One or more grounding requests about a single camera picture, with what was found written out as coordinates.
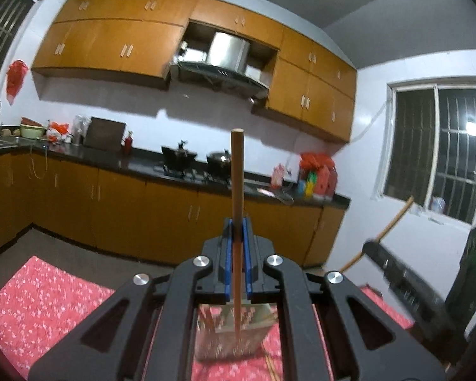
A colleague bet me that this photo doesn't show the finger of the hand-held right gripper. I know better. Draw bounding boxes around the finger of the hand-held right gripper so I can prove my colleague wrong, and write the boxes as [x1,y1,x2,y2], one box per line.
[362,239,451,328]

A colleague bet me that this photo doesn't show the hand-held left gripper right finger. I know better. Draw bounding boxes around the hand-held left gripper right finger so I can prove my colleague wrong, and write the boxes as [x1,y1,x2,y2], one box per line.
[242,216,447,381]

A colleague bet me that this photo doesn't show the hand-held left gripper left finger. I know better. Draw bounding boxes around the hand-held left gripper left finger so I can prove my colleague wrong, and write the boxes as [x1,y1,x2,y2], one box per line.
[28,217,235,381]

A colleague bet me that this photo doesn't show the beige perforated utensil holder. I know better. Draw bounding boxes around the beige perforated utensil holder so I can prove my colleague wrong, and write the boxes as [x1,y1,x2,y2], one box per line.
[194,301,280,363]

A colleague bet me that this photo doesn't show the pink bottle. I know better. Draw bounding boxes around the pink bottle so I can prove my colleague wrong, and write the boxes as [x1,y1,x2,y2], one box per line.
[270,163,286,191]

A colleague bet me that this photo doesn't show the gas stove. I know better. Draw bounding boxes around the gas stove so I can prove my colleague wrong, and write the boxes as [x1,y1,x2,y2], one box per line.
[155,164,233,185]

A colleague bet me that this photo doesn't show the green and yellow box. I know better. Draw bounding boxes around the green and yellow box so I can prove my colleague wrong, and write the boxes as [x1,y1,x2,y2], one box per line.
[299,170,318,198]

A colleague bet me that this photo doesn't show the steel pot with lid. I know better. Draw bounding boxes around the steel pot with lid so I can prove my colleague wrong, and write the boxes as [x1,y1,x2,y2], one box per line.
[206,150,233,177]

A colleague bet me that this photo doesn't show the red oil bottles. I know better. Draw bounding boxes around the red oil bottles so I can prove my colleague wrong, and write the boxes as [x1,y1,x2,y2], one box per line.
[315,167,339,199]

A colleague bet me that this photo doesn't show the black wok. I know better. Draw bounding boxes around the black wok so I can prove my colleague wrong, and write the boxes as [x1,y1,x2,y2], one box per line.
[161,141,199,173]

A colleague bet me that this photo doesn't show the red plastic bag over bottles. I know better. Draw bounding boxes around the red plastic bag over bottles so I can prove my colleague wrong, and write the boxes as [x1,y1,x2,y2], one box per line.
[299,152,336,171]

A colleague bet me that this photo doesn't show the wooden lower kitchen cabinets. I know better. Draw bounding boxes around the wooden lower kitchen cabinets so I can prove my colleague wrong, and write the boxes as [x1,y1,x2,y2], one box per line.
[0,151,346,268]

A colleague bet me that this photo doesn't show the wooden kitchen cabinets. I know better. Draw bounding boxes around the wooden kitchen cabinets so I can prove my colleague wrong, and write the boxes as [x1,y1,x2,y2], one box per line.
[32,0,358,144]
[0,151,346,268]

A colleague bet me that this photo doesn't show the barred window with sill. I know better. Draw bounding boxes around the barred window with sill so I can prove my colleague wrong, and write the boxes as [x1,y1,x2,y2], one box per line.
[381,77,476,225]

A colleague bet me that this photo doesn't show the black kitchen countertop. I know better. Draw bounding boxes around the black kitchen countertop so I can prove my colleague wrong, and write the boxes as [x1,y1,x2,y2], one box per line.
[0,137,352,209]

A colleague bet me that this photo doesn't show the dark wooden cutting board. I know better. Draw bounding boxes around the dark wooden cutting board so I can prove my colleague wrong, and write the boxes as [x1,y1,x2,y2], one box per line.
[83,117,127,151]

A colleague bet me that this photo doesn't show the red floral tablecloth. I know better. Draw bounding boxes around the red floral tablecloth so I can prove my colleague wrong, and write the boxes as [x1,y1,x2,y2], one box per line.
[0,256,415,381]

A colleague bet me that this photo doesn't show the clear plastic bag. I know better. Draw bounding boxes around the clear plastic bag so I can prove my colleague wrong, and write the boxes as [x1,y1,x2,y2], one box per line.
[73,115,92,145]

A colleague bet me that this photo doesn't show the steel range hood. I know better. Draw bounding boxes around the steel range hood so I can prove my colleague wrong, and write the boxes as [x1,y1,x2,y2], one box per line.
[170,32,270,102]

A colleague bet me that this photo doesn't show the red and white plastic bag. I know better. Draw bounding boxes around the red and white plastic bag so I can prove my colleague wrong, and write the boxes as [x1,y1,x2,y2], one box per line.
[48,122,73,144]

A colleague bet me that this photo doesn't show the green plastic basin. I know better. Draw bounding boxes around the green plastic basin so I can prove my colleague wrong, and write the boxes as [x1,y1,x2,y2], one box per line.
[20,124,46,139]

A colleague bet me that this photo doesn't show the wooden upper kitchen cabinets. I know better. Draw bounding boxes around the wooden upper kitchen cabinets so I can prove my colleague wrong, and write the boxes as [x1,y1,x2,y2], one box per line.
[32,0,358,144]

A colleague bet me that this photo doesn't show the barred window beside sink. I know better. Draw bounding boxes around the barred window beside sink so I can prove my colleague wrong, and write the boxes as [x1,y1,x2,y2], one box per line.
[0,0,46,106]

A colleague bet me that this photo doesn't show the white wall cable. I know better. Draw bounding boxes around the white wall cable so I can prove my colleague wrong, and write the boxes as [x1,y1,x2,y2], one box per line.
[288,101,391,191]

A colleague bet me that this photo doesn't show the thin hanging cable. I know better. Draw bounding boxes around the thin hanging cable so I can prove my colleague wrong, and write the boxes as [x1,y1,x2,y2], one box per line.
[29,147,48,179]

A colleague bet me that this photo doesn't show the red plastic bag on wall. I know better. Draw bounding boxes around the red plastic bag on wall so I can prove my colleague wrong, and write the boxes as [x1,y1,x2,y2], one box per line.
[6,59,29,106]

